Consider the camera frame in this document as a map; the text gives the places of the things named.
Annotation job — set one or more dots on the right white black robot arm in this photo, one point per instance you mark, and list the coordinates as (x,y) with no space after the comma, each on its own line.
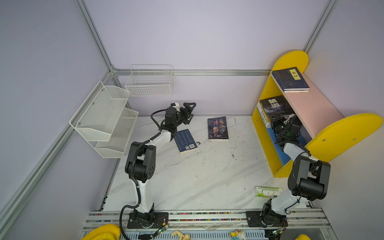
(309,177)

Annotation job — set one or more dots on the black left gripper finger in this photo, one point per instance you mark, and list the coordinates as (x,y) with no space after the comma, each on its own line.
(189,106)
(188,119)

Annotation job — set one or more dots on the white book black lettering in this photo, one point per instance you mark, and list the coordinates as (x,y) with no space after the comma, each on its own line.
(264,116)

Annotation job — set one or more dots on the purple old man book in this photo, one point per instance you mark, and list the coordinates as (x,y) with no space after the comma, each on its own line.
(218,129)

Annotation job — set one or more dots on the white perforated metal shelf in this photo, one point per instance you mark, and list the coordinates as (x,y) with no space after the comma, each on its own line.
(97,117)

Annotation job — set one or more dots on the yellow plastic toy left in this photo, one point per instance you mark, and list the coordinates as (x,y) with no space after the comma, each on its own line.
(106,232)

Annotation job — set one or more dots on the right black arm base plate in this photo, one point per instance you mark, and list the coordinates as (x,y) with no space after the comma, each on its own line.
(264,220)

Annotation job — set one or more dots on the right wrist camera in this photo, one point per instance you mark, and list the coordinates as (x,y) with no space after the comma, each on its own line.
(288,118)

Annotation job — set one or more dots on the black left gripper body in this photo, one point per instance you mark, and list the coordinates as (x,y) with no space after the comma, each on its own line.
(182,116)

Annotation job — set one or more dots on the black cover book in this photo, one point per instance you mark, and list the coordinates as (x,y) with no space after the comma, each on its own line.
(276,106)

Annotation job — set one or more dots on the yellow white toy figure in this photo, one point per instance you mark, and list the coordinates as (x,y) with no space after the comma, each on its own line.
(238,235)

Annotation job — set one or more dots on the yellow object bottom right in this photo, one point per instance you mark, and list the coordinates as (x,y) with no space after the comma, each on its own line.
(303,237)

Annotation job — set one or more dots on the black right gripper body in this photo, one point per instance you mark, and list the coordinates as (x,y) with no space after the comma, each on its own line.
(279,126)

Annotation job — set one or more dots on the white wire basket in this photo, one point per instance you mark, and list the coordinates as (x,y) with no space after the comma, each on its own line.
(150,80)

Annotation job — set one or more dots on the yellow pink blue bookshelf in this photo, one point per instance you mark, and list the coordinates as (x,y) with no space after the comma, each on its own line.
(331,133)

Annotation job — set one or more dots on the dark blue barcode book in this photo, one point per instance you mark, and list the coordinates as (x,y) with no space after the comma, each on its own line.
(185,141)

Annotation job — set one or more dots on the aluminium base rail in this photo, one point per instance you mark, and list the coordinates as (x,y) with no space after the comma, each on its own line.
(219,224)

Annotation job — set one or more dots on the dark blue book yellow label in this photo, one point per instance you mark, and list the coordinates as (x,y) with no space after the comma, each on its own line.
(296,90)

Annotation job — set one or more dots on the small green white box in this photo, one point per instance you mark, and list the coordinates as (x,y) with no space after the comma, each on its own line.
(267,192)

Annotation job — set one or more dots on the lower white perforated shelf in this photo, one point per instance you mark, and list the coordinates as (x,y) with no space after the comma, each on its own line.
(117,145)

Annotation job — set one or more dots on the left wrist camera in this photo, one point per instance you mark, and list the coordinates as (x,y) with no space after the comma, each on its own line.
(176,106)

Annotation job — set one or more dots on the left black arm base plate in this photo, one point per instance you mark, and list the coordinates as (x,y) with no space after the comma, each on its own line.
(153,220)

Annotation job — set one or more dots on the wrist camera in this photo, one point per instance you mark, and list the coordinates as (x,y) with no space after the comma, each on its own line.
(176,106)
(288,118)

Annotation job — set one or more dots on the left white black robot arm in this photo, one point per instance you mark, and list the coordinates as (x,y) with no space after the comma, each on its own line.
(141,161)

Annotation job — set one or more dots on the beige toy figure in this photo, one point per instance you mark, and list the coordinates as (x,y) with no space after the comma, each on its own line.
(181,235)

